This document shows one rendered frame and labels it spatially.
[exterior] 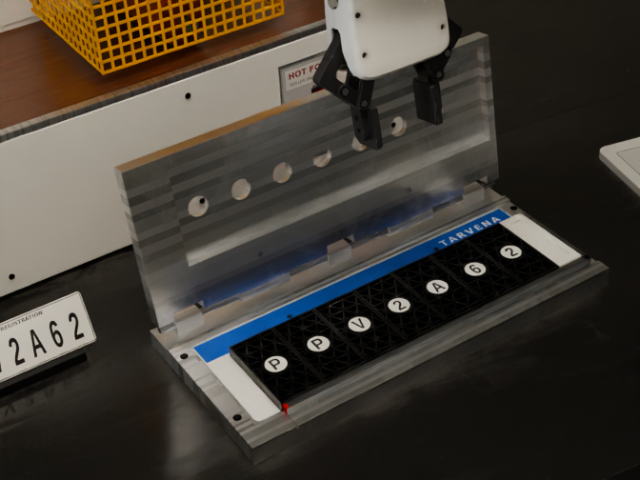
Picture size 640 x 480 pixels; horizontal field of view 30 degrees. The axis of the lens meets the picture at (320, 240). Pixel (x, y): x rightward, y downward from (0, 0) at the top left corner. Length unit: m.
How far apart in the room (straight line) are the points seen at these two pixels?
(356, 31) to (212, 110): 0.38
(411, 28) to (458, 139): 0.33
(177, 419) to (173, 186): 0.22
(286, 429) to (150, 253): 0.22
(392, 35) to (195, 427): 0.41
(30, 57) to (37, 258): 0.23
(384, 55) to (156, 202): 0.27
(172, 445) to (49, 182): 0.33
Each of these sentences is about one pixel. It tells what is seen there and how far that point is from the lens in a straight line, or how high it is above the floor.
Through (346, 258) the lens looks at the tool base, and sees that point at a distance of 1.30.
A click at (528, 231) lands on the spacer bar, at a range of 1.33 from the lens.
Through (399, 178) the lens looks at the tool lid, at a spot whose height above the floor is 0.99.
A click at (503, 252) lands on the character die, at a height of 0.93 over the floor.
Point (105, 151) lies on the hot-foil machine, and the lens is 1.31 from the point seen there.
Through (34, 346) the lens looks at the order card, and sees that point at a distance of 1.23.
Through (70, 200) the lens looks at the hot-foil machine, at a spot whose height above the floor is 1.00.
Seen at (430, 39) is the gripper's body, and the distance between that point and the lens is 1.05.
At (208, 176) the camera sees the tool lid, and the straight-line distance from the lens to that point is 1.18.
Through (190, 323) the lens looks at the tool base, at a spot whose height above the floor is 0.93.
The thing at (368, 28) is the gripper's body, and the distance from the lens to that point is 1.01.
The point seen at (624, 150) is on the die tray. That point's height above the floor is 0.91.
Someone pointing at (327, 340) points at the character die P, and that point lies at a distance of 1.18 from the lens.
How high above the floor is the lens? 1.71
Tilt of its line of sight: 37 degrees down
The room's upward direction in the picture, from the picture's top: 4 degrees counter-clockwise
